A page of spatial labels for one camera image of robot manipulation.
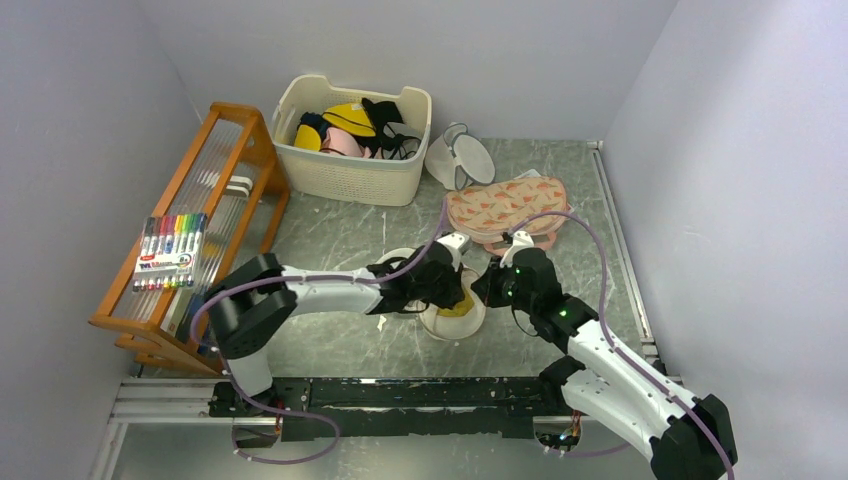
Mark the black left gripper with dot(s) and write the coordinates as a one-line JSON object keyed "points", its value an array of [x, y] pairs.
{"points": [[455, 293]]}

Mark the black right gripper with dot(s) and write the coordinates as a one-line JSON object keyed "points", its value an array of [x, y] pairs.
{"points": [[486, 286]]}

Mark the white mesh laundry bag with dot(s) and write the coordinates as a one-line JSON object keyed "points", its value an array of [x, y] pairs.
{"points": [[444, 318]]}

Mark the black bra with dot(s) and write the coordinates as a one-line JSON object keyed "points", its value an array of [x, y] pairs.
{"points": [[398, 142]]}

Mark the yellow bra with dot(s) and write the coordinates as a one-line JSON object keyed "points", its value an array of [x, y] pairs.
{"points": [[462, 308]]}

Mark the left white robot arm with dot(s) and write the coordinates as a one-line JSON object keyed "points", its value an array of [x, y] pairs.
{"points": [[247, 309]]}

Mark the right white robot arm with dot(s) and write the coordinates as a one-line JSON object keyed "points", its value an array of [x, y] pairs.
{"points": [[681, 435]]}

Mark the pink floral laundry bag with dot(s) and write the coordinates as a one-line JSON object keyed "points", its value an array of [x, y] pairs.
{"points": [[486, 213]]}

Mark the white blue-trimmed mesh bag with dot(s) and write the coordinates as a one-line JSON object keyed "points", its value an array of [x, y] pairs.
{"points": [[457, 159]]}

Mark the cream plastic laundry basket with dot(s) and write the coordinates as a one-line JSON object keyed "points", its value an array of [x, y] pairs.
{"points": [[381, 182]]}

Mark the pink garment in basket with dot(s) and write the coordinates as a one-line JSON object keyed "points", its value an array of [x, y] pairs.
{"points": [[341, 143]]}

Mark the black garment in basket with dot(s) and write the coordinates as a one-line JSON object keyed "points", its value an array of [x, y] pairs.
{"points": [[381, 113]]}

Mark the yellow garment in basket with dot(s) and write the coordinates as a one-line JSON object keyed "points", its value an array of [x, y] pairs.
{"points": [[350, 117]]}

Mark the coloured marker pen pack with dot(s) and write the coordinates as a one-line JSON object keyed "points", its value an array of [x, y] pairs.
{"points": [[169, 252]]}

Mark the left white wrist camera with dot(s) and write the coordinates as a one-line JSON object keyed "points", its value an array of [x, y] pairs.
{"points": [[457, 245]]}

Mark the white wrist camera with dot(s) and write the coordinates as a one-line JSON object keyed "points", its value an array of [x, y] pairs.
{"points": [[520, 240], [457, 245]]}

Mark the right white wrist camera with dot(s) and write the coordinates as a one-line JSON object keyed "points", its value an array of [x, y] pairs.
{"points": [[520, 240]]}

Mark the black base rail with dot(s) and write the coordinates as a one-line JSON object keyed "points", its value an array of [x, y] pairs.
{"points": [[304, 409]]}

